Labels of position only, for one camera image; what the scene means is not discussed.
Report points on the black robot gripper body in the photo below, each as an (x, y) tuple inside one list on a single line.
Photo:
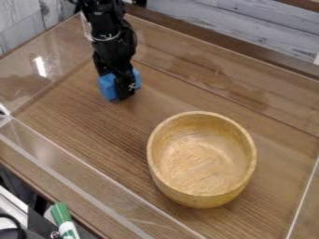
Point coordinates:
[(118, 47)]

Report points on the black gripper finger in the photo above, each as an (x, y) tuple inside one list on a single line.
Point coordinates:
[(102, 64), (126, 85)]

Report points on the blue foam block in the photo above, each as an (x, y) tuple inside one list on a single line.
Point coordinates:
[(107, 84)]

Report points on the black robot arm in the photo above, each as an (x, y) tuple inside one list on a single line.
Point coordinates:
[(104, 14)]

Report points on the brown wooden bowl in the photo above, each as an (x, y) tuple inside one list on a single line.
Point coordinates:
[(202, 158)]

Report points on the green and white marker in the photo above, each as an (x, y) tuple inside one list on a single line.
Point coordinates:
[(63, 221)]

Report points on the clear acrylic corner bracket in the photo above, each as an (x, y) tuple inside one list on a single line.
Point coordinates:
[(86, 27)]

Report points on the clear acrylic tray wall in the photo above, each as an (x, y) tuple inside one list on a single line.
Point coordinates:
[(102, 204)]

